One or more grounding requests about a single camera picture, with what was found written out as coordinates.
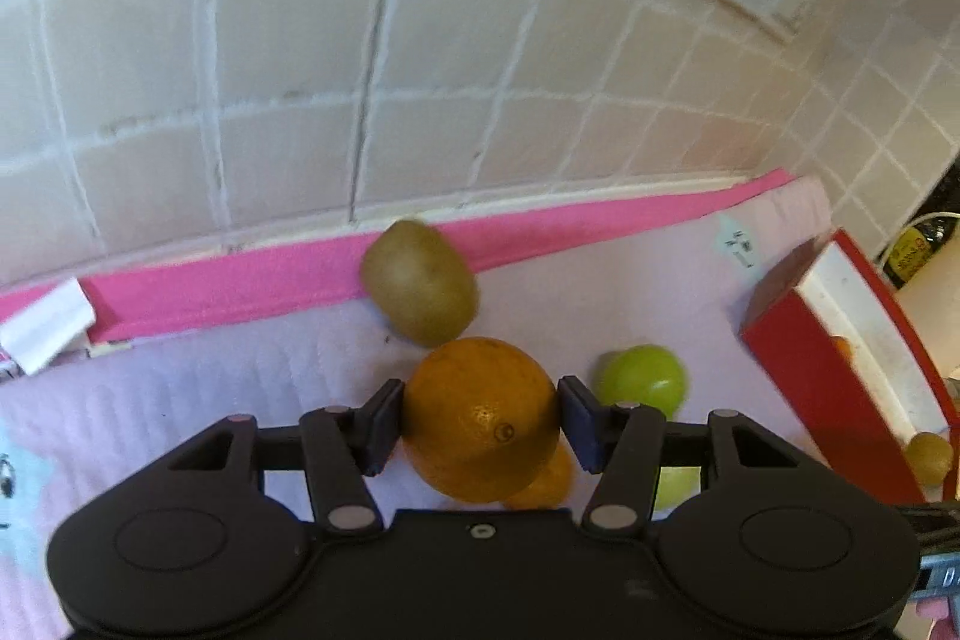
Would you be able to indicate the small orange mandarin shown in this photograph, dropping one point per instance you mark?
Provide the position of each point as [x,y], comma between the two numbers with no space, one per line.
[551,487]

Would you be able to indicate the dark sauce bottle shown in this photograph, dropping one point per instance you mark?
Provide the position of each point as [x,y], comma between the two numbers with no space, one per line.
[915,244]

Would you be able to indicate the pink quilted mat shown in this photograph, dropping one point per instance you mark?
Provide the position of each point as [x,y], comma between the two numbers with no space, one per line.
[77,429]

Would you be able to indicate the green lime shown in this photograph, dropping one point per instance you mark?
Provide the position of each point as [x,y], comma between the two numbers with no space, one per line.
[647,374]
[676,484]

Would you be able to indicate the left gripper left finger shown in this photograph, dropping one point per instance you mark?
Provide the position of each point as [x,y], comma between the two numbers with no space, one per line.
[341,447]

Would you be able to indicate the red white box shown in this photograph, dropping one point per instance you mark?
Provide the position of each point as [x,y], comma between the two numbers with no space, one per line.
[833,340]

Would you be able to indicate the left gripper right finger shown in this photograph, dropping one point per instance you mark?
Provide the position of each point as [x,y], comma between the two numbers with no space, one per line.
[620,444]

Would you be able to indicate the white plastic clip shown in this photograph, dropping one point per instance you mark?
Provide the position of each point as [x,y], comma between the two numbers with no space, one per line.
[54,324]

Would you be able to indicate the brown kiwi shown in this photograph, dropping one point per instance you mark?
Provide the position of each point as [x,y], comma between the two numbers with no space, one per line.
[930,458]
[421,284]

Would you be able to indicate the large orange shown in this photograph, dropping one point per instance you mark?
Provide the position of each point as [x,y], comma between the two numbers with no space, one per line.
[480,419]

